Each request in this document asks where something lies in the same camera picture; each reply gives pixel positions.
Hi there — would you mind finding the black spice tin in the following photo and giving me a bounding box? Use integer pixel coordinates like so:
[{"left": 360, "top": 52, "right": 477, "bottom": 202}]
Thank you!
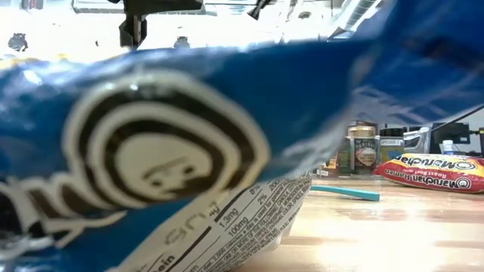
[{"left": 337, "top": 138, "right": 351, "bottom": 177}]

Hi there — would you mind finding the brown spice box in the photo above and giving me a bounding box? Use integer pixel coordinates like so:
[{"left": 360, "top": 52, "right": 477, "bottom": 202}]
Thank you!
[{"left": 317, "top": 153, "right": 340, "bottom": 178}]

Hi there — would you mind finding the tan lid spice jar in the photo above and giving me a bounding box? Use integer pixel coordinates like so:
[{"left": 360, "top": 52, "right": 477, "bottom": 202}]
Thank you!
[{"left": 346, "top": 125, "right": 379, "bottom": 175}]

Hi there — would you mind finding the black lid spice jar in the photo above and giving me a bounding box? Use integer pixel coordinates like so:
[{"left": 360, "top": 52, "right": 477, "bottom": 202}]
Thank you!
[{"left": 379, "top": 127, "right": 406, "bottom": 164}]

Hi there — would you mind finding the small grey background object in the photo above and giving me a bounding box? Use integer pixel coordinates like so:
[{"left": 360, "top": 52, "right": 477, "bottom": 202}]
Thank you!
[{"left": 172, "top": 36, "right": 191, "bottom": 50}]

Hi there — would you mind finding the blue ramen noodle packet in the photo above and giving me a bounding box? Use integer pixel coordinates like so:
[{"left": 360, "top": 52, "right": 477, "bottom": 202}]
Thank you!
[{"left": 0, "top": 0, "right": 484, "bottom": 272}]

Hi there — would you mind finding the small dark background object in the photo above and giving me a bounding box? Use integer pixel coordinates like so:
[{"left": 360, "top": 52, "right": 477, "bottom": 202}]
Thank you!
[{"left": 6, "top": 32, "right": 29, "bottom": 53}]

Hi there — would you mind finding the teal plastic spoon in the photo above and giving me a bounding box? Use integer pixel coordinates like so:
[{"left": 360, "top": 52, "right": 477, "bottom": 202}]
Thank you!
[{"left": 309, "top": 184, "right": 381, "bottom": 202}]

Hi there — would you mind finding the black computer monitor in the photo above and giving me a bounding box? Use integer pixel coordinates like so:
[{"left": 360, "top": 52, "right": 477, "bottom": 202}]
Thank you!
[{"left": 432, "top": 121, "right": 471, "bottom": 145}]

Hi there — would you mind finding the red roast beef ramen packet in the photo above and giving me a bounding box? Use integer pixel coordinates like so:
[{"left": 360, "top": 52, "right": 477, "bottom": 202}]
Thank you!
[{"left": 373, "top": 153, "right": 484, "bottom": 195}]

